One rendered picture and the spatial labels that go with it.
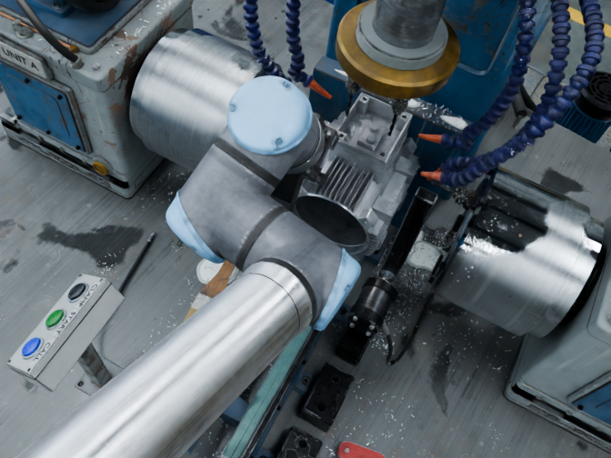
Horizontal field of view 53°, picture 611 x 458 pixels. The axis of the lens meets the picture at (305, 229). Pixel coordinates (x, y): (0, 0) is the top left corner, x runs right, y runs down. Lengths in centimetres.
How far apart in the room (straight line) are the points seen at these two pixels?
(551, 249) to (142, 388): 68
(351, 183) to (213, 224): 40
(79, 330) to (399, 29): 62
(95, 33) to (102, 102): 12
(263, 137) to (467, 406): 75
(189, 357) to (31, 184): 96
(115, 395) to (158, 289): 76
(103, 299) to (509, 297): 63
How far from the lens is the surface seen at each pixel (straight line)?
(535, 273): 100
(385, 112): 110
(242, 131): 68
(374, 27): 89
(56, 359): 95
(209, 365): 53
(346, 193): 102
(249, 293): 59
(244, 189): 69
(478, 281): 101
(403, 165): 110
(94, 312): 96
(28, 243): 136
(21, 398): 123
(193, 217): 69
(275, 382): 106
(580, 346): 104
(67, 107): 122
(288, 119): 68
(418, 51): 88
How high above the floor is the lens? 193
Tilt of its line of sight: 59 degrees down
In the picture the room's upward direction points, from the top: 11 degrees clockwise
